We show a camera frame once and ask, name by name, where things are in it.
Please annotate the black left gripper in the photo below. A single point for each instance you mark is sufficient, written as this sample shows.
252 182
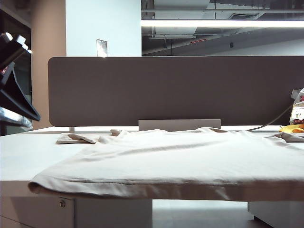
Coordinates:
6 59

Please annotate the beige T-shirt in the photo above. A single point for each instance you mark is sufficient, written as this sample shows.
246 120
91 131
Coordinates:
166 161

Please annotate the dark framed glass door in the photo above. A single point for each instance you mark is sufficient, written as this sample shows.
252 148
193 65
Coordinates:
26 71

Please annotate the round silver drawer lock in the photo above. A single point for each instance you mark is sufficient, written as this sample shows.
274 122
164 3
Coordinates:
62 204

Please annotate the white drawer cabinet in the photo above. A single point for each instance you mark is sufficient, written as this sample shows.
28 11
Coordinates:
107 213

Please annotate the grey fabric desk divider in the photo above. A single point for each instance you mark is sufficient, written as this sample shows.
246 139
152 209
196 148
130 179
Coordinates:
166 92

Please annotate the hanging sprinkler pipe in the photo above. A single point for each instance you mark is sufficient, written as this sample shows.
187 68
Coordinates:
165 44

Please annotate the long ceiling light strip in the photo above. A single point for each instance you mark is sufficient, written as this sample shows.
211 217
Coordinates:
213 23

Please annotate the ceiling air vent grille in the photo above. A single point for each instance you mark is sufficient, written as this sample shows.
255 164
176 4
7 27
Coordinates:
242 16

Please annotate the yellow cloth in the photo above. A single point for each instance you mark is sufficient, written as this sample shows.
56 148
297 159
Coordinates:
293 129

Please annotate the white printed snack bag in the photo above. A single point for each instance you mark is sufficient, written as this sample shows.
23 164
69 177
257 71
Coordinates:
298 111

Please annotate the white cabinet without lock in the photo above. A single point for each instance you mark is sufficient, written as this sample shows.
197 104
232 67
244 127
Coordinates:
280 213

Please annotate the metal divider bracket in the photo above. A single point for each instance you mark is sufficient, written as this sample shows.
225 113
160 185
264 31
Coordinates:
72 129

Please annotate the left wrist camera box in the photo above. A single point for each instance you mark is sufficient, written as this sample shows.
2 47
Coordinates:
21 41

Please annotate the silver wall plate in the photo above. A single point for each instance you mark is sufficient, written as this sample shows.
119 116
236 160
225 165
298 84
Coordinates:
101 47

